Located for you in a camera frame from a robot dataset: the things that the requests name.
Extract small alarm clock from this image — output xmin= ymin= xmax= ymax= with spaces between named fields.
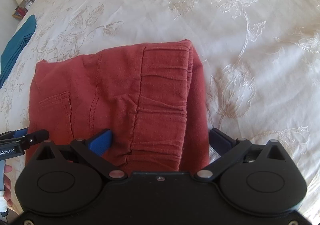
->
xmin=25 ymin=0 xmax=34 ymax=10

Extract cream floral bedspread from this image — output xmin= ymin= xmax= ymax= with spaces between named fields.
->
xmin=1 ymin=0 xmax=319 ymax=224

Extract person left hand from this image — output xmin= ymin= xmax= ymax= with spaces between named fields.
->
xmin=3 ymin=165 xmax=12 ymax=207

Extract teal folded cloth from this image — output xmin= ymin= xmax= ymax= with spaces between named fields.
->
xmin=1 ymin=14 xmax=36 ymax=88

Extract red pants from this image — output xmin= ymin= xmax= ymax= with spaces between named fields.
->
xmin=28 ymin=40 xmax=209 ymax=173

